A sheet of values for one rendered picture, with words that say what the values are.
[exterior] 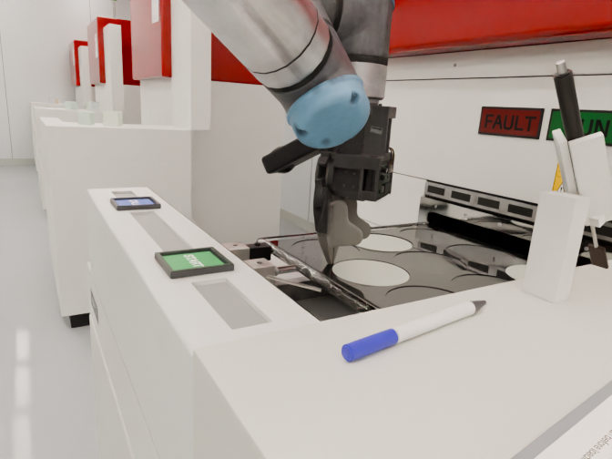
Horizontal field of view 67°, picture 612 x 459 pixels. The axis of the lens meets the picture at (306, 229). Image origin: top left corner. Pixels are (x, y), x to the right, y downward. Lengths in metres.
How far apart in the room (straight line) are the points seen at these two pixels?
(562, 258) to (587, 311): 0.04
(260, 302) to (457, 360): 0.14
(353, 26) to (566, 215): 0.30
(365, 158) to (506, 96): 0.38
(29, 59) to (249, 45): 8.02
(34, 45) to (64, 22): 0.56
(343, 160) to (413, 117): 0.47
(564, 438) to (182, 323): 0.22
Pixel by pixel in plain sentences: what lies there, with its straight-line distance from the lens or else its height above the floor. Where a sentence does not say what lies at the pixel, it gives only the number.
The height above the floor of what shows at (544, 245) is 1.01.
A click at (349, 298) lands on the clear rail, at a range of 0.52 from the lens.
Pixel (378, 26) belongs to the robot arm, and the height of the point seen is 1.19.
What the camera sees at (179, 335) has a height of 0.96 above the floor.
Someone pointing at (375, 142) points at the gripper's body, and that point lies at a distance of 0.57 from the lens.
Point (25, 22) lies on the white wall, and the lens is 8.40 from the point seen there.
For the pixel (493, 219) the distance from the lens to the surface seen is 0.87.
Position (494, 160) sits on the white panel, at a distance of 0.88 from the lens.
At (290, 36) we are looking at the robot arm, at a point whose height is 1.15.
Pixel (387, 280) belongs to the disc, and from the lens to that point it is 0.59.
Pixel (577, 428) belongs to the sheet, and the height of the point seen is 0.97.
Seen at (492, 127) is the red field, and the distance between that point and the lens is 0.88.
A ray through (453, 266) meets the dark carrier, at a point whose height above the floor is 0.90.
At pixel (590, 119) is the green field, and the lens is 0.79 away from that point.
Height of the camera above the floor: 1.10
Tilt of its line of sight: 15 degrees down
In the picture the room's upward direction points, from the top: 4 degrees clockwise
